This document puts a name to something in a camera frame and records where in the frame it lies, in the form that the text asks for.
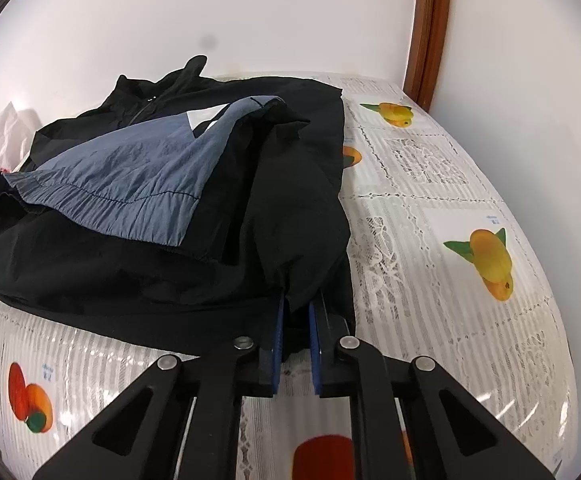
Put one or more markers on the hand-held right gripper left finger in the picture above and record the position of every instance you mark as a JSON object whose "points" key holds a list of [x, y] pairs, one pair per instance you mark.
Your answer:
{"points": [[276, 340]]}

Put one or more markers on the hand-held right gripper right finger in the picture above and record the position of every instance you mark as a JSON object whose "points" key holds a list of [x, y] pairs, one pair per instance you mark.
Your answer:
{"points": [[314, 350]]}

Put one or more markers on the black white blue jacket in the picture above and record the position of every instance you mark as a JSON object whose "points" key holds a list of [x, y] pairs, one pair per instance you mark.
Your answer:
{"points": [[270, 220]]}

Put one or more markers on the fruit print tablecloth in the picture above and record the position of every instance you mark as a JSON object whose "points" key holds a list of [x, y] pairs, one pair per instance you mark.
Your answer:
{"points": [[445, 320]]}

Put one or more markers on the white shopping bag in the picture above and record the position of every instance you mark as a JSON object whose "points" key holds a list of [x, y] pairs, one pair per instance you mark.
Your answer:
{"points": [[8, 132]]}

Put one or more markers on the brown wooden door frame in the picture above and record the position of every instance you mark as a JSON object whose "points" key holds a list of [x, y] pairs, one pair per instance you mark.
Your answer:
{"points": [[428, 30]]}

